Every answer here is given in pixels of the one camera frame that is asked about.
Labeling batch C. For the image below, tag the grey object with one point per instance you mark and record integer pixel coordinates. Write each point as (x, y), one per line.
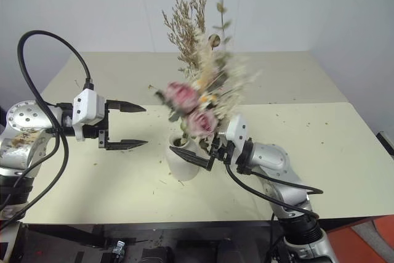
(374, 233)

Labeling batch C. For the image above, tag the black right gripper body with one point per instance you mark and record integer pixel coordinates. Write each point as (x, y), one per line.
(220, 152)

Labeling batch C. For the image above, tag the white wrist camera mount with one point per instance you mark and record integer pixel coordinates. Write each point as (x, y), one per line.
(237, 130)
(87, 106)

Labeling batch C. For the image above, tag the pink rose dried bouquet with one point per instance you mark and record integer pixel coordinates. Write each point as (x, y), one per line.
(181, 93)

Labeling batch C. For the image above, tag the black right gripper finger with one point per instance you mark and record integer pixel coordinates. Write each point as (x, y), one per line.
(192, 158)

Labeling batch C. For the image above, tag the small metal clamp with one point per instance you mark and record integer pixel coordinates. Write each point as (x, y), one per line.
(119, 247)

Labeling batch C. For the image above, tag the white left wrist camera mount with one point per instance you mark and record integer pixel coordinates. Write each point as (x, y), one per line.
(87, 106)

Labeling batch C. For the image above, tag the dark box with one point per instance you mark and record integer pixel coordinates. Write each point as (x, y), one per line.
(386, 143)

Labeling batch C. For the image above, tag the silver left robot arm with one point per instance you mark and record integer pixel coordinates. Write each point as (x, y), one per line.
(27, 118)

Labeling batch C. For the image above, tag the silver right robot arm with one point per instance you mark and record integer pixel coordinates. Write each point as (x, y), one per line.
(271, 158)

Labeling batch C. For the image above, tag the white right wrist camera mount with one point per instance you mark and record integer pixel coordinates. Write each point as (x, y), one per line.
(237, 130)

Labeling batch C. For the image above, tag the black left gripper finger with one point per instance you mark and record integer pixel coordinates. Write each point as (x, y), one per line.
(126, 145)
(129, 107)

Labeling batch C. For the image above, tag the dark rounded shape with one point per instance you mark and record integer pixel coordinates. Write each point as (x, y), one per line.
(155, 252)

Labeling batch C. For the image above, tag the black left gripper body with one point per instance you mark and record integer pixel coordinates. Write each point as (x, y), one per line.
(103, 132)

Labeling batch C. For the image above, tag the beige dried grass bouquet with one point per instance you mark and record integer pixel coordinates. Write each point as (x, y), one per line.
(184, 29)

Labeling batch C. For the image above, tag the orange object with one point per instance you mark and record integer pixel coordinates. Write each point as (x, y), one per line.
(341, 244)

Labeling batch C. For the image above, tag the white ceramic vase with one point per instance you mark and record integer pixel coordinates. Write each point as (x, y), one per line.
(181, 167)

